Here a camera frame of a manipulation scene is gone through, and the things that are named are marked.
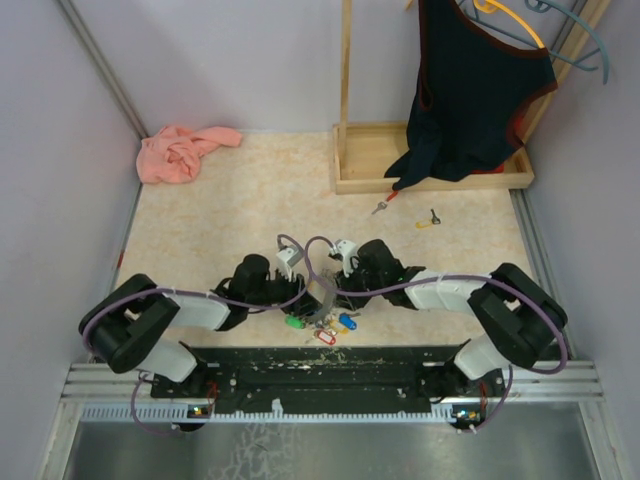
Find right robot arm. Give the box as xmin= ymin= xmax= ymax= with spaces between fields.
xmin=329 ymin=239 xmax=568 ymax=396

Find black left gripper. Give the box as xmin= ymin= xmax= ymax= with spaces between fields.
xmin=247 ymin=264 xmax=322 ymax=317

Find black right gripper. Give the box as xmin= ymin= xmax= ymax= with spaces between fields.
xmin=335 ymin=261 xmax=386 ymax=311

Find key with blue tag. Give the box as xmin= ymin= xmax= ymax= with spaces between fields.
xmin=338 ymin=313 xmax=357 ymax=331

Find yellow clothes hanger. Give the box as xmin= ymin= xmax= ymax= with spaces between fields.
xmin=472 ymin=0 xmax=546 ymax=51

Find red key tag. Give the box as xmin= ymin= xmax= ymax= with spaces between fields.
xmin=316 ymin=330 xmax=336 ymax=346

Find aluminium frame rail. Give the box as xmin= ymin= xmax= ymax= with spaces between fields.
xmin=61 ymin=361 xmax=604 ymax=403

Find key with red tag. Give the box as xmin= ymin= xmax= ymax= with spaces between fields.
xmin=371 ymin=191 xmax=398 ymax=215

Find green key tag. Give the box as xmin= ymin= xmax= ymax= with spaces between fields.
xmin=285 ymin=315 xmax=306 ymax=330

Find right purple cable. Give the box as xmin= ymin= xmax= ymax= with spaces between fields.
xmin=303 ymin=235 xmax=569 ymax=434

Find key with yellow tag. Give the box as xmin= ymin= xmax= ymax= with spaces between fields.
xmin=415 ymin=209 xmax=441 ymax=229

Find pink crumpled cloth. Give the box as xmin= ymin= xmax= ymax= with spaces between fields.
xmin=136 ymin=125 xmax=243 ymax=184

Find teal clothes hanger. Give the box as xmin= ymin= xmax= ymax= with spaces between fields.
xmin=525 ymin=1 xmax=611 ymax=85

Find grey oval key organizer ring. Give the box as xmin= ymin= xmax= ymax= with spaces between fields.
xmin=302 ymin=269 xmax=341 ymax=326

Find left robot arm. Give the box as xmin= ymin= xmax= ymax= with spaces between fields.
xmin=79 ymin=246 xmax=321 ymax=397

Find wooden clothes rack base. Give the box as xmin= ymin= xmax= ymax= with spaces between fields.
xmin=334 ymin=1 xmax=609 ymax=194

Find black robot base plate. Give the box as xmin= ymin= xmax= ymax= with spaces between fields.
xmin=151 ymin=346 xmax=506 ymax=415

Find dark navy vest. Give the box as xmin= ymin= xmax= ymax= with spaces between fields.
xmin=385 ymin=0 xmax=557 ymax=191

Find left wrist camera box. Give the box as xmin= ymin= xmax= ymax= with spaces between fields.
xmin=276 ymin=245 xmax=303 ymax=281

